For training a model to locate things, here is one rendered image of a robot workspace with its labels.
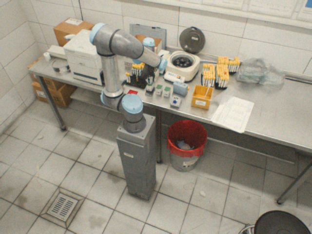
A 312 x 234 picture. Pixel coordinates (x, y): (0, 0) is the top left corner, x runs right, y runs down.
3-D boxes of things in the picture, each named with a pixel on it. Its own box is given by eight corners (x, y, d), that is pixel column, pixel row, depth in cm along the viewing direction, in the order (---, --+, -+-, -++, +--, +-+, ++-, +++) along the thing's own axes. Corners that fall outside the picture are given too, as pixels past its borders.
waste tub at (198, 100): (190, 106, 180) (191, 96, 173) (193, 94, 189) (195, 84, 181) (208, 110, 178) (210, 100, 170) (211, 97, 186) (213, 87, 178)
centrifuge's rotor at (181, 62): (169, 68, 201) (169, 61, 195) (178, 58, 209) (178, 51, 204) (186, 75, 195) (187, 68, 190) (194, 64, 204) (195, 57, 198)
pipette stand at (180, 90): (171, 94, 189) (172, 84, 181) (176, 88, 193) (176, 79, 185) (184, 98, 186) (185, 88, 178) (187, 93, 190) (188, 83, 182)
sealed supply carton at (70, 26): (58, 45, 236) (52, 27, 222) (74, 33, 249) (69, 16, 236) (83, 54, 226) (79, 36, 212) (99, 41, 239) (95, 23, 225)
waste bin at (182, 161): (159, 168, 246) (158, 143, 212) (171, 140, 268) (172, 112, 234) (196, 181, 236) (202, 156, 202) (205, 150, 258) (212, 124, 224)
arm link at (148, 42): (139, 41, 157) (146, 35, 161) (140, 56, 165) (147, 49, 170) (149, 45, 154) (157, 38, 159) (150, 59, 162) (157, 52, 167)
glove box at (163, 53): (150, 72, 207) (150, 63, 199) (161, 56, 221) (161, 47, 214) (164, 75, 204) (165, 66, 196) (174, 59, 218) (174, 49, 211)
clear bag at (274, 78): (254, 82, 196) (259, 68, 186) (263, 71, 205) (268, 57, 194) (279, 92, 188) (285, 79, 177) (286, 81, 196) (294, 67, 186)
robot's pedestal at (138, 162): (148, 201, 224) (143, 147, 158) (128, 193, 229) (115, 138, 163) (156, 182, 236) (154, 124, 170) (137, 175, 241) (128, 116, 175)
